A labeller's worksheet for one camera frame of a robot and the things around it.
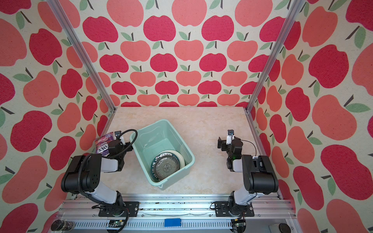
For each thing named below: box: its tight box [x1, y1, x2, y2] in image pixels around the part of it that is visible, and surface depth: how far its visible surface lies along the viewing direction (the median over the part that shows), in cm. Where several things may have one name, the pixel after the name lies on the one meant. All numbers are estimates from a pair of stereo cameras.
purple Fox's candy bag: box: [94, 132, 115, 157], surface depth 98 cm
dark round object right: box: [278, 222, 292, 233], surface depth 63 cm
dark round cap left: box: [50, 219, 75, 232], surface depth 64 cm
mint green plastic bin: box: [130, 118, 196, 191], surface depth 90 cm
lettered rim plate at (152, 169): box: [150, 155, 162, 183], surface depth 88 cm
